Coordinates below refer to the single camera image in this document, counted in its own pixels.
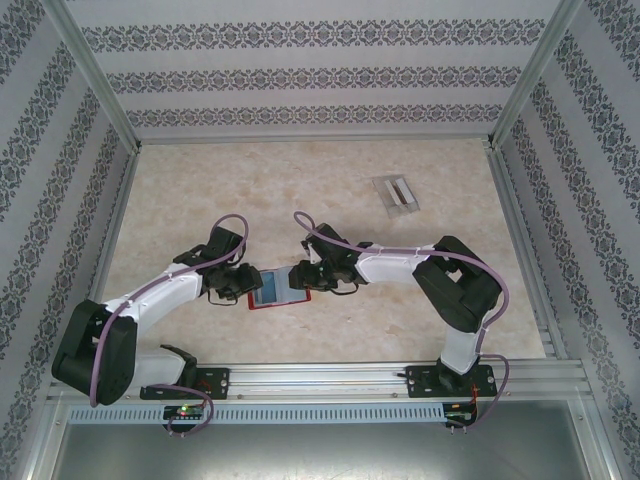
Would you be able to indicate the blue credit card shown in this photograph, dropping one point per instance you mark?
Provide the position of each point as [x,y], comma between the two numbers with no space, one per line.
[272,290]

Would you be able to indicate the red-bordered snack packet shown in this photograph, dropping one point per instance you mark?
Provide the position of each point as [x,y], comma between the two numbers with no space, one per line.
[280,306]

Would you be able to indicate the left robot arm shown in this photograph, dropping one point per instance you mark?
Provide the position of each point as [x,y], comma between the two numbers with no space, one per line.
[160,295]

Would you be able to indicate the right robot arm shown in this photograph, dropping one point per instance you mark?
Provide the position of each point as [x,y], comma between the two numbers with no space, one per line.
[460,290]

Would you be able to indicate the white card with brown edge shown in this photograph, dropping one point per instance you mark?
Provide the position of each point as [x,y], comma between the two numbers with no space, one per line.
[404,189]
[390,191]

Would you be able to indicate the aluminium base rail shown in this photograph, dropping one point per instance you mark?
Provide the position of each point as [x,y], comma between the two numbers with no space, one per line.
[315,380]

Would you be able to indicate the aluminium side rail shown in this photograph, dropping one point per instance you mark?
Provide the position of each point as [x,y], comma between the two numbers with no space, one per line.
[525,225]
[107,225]

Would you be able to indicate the aluminium frame post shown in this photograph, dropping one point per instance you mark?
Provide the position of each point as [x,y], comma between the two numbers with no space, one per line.
[95,70]
[537,70]

